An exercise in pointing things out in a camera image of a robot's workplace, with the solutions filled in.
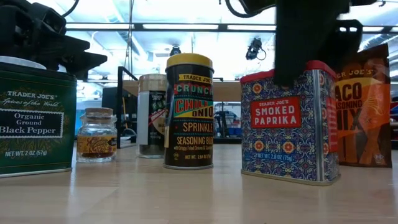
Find black monitor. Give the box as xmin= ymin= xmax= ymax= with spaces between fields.
xmin=101 ymin=86 xmax=138 ymax=116

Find black aluminium table frame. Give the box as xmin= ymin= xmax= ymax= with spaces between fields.
xmin=213 ymin=136 xmax=242 ymax=145

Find brown taco seasoning pouch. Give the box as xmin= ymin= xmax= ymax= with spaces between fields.
xmin=335 ymin=43 xmax=393 ymax=169

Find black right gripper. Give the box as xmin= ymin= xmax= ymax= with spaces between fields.
xmin=239 ymin=0 xmax=379 ymax=88

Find chili onion shaker yellow lid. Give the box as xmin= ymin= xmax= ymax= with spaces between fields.
xmin=163 ymin=52 xmax=215 ymax=170

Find green black pepper tin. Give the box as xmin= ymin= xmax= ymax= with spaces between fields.
xmin=0 ymin=62 xmax=78 ymax=179

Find smoked paprika tin red lid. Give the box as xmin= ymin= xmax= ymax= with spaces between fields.
xmin=239 ymin=60 xmax=341 ymax=187

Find small cork-lidded glass jar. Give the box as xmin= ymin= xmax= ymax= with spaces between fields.
xmin=76 ymin=107 xmax=118 ymax=164

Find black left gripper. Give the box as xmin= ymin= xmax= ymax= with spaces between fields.
xmin=0 ymin=0 xmax=108 ymax=80

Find brown paper cup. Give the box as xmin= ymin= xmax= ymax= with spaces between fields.
xmin=136 ymin=73 xmax=168 ymax=159

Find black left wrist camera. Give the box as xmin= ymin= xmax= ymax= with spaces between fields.
xmin=30 ymin=1 xmax=67 ymax=35

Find black camera with cable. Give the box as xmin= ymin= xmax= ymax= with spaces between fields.
xmin=245 ymin=37 xmax=267 ymax=62

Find wooden shelf black metal legs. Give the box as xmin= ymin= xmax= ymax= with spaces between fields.
xmin=116 ymin=65 xmax=242 ymax=149

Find black overhead beam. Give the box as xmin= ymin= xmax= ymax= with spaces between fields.
xmin=65 ymin=22 xmax=398 ymax=34

